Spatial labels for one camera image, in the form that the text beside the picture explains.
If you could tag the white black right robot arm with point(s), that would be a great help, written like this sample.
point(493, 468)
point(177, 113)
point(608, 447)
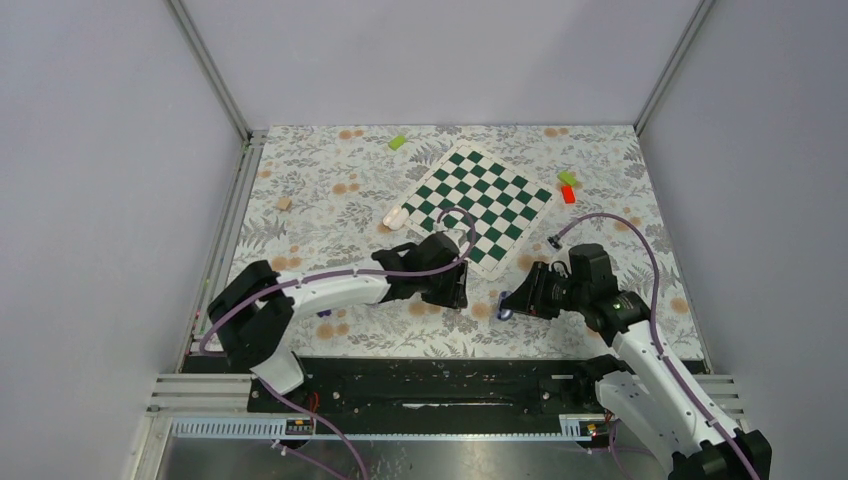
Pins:
point(641, 382)

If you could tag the red block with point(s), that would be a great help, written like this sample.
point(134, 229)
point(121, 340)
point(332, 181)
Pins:
point(568, 194)

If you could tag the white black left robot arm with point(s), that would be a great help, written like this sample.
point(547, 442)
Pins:
point(251, 314)

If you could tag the aluminium frame post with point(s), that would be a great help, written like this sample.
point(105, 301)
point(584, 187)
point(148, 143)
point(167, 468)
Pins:
point(675, 60)
point(209, 69)

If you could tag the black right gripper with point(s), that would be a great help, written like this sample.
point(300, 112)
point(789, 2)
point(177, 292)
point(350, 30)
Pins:
point(530, 296)

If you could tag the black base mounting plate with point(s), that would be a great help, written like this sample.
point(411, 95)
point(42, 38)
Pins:
point(446, 396)

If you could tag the white earbud charging case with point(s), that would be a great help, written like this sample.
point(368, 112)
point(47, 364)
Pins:
point(395, 218)

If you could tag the lime green block right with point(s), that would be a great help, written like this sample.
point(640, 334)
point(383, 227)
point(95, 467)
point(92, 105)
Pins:
point(567, 178)

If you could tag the lime green block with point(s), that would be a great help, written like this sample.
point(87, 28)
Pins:
point(397, 142)
point(567, 178)

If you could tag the right aluminium frame post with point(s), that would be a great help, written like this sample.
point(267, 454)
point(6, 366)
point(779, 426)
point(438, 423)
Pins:
point(675, 60)

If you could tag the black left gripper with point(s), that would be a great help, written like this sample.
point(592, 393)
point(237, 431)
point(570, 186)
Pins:
point(453, 296)

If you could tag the left aluminium frame post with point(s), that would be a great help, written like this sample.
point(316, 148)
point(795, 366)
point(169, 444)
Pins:
point(209, 69)

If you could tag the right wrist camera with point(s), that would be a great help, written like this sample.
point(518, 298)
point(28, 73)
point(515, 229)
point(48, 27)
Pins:
point(555, 243)

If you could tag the lime green block far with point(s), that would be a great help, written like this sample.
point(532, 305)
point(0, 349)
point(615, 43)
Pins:
point(397, 142)

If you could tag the green white chessboard mat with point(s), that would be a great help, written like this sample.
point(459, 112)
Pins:
point(506, 203)

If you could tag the floral patterned table mat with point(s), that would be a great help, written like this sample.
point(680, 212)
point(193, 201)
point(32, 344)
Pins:
point(344, 179)

